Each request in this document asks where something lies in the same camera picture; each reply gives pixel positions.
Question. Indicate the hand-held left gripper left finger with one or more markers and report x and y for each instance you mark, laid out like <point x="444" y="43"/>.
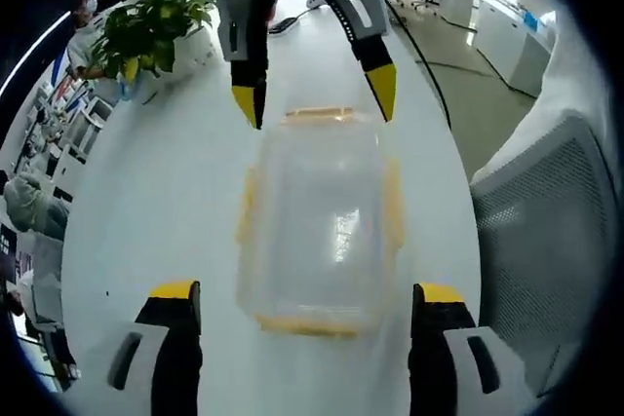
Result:
<point x="161" y="352"/>

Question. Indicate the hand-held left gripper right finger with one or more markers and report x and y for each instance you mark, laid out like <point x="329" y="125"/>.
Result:
<point x="439" y="352"/>

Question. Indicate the clear lid with yellow buckles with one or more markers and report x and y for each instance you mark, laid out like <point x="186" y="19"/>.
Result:
<point x="396" y="201"/>

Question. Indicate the person's right hand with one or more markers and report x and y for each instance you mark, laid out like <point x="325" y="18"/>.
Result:
<point x="278" y="2"/>

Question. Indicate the black white remote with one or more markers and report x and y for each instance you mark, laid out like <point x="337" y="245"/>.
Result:
<point x="283" y="25"/>

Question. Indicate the white plant pot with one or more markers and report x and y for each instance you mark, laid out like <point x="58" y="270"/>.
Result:
<point x="190" y="55"/>

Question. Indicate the white handheld controller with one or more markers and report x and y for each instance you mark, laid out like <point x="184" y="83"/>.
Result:
<point x="316" y="1"/>

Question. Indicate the green leafy plant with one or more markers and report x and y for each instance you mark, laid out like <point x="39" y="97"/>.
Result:
<point x="146" y="28"/>

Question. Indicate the blue white bag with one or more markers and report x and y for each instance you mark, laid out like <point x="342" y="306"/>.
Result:
<point x="129" y="85"/>

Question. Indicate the long white desk row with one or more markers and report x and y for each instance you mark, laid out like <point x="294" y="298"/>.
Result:
<point x="517" y="41"/>

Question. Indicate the grey mesh office chair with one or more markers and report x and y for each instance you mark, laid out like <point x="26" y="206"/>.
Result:
<point x="546" y="240"/>

